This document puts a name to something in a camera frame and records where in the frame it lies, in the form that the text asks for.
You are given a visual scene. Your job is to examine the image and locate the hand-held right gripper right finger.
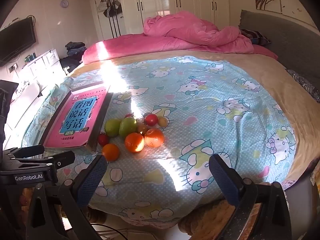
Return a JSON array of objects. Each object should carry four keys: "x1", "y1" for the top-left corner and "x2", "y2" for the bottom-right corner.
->
[{"x1": 208, "y1": 154, "x2": 293, "y2": 240}]

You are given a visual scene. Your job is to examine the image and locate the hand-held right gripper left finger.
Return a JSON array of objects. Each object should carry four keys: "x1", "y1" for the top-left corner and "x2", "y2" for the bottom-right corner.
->
[{"x1": 25, "y1": 154, "x2": 108, "y2": 240}]

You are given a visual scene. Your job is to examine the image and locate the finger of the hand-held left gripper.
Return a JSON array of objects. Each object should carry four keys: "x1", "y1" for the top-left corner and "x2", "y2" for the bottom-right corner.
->
[
  {"x1": 0, "y1": 151, "x2": 75, "y2": 172},
  {"x1": 2, "y1": 144, "x2": 45, "y2": 158}
]

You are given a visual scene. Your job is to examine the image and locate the orange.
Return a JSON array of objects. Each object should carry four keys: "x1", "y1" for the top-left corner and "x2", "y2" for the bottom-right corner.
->
[
  {"x1": 124, "y1": 132, "x2": 145, "y2": 153},
  {"x1": 144, "y1": 128, "x2": 165, "y2": 148},
  {"x1": 102, "y1": 143, "x2": 120, "y2": 162}
]

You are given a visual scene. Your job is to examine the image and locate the red tomato with green calyx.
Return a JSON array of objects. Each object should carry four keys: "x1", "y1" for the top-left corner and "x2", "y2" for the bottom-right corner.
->
[{"x1": 97, "y1": 133, "x2": 110, "y2": 147}]

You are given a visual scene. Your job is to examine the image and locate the pink book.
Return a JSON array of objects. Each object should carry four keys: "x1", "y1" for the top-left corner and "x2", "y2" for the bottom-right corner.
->
[
  {"x1": 42, "y1": 81, "x2": 114, "y2": 153},
  {"x1": 44, "y1": 86, "x2": 110, "y2": 147}
]

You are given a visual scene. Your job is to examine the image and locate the green apple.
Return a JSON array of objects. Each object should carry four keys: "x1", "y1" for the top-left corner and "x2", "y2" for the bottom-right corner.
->
[
  {"x1": 119, "y1": 117, "x2": 137, "y2": 138},
  {"x1": 104, "y1": 119, "x2": 122, "y2": 138}
]

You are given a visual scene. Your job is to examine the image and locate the large red tomato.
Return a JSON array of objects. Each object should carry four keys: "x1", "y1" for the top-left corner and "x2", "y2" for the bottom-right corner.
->
[{"x1": 144, "y1": 114, "x2": 159, "y2": 127}]

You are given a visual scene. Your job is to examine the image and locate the cartoon cat printed blanket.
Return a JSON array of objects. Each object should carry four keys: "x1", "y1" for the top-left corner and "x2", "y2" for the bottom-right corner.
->
[{"x1": 21, "y1": 55, "x2": 298, "y2": 227}]

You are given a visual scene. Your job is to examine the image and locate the white drawer cabinet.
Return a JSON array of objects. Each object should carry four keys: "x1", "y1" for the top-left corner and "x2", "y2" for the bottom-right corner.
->
[{"x1": 25, "y1": 49, "x2": 68, "y2": 85}]

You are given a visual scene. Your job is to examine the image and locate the beige blanket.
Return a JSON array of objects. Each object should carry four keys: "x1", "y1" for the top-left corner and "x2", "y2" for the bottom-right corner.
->
[{"x1": 67, "y1": 49, "x2": 320, "y2": 184}]

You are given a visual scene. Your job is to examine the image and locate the pile of folded clothes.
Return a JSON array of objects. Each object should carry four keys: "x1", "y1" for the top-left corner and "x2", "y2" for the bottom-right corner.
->
[{"x1": 60, "y1": 41, "x2": 87, "y2": 68}]

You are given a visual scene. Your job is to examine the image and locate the dark patterned pillow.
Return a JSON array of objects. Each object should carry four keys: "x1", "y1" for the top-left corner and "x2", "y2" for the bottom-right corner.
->
[{"x1": 286, "y1": 69, "x2": 320, "y2": 103}]

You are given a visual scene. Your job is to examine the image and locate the white door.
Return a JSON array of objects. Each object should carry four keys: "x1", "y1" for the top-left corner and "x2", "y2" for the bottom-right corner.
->
[{"x1": 94, "y1": 0, "x2": 127, "y2": 41}]

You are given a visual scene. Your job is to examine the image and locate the dark striped pillow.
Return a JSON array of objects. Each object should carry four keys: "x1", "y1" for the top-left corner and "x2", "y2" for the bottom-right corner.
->
[{"x1": 241, "y1": 29, "x2": 272, "y2": 47}]

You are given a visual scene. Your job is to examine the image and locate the grey headboard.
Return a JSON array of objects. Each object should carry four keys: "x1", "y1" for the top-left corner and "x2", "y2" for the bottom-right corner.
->
[{"x1": 239, "y1": 10, "x2": 320, "y2": 85}]

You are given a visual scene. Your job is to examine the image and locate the pink duvet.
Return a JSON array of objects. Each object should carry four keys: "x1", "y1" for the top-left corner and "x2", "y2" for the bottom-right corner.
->
[{"x1": 81, "y1": 10, "x2": 278, "y2": 64}]

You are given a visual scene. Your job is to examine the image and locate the hanging bags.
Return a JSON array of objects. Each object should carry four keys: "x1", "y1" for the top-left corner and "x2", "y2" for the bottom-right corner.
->
[{"x1": 96, "y1": 0, "x2": 123, "y2": 18}]

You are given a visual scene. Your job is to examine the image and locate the white wardrobe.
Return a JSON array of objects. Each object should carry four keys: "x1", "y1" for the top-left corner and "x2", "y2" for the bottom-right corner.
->
[{"x1": 77, "y1": 0, "x2": 255, "y2": 40}]

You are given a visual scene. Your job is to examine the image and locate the black cable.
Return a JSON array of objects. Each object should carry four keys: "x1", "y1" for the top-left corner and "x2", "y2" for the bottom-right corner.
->
[{"x1": 90, "y1": 224, "x2": 155, "y2": 239}]

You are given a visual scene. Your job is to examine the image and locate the black wall television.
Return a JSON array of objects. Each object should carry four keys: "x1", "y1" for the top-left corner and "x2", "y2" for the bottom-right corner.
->
[{"x1": 0, "y1": 17, "x2": 37, "y2": 64}]

